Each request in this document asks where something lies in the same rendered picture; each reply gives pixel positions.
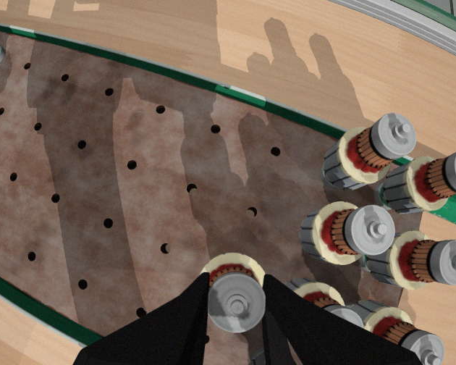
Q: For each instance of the brown perforated board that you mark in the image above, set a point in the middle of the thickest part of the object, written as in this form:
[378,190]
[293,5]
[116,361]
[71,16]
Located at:
[87,143]

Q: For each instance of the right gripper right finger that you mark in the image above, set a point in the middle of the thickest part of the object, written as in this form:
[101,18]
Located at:
[318,336]

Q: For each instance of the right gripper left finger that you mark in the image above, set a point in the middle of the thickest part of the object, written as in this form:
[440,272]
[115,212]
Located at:
[172,334]

